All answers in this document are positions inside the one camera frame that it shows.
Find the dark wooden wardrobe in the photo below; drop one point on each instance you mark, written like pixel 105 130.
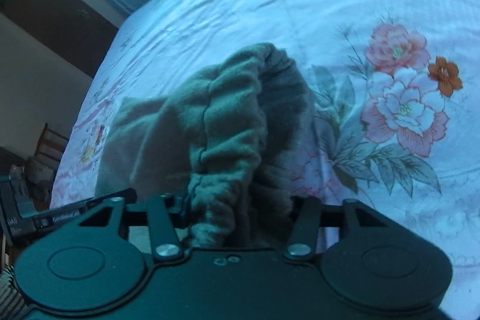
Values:
pixel 70 28

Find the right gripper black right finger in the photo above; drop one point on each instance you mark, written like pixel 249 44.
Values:
pixel 302 242

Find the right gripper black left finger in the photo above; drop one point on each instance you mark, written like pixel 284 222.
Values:
pixel 165 213

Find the floral white bed sheet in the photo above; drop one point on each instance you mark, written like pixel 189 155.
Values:
pixel 397 105

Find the wooden chair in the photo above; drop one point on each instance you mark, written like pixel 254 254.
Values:
pixel 50 147

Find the grey-brown fleece pants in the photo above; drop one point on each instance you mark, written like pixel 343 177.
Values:
pixel 229 137

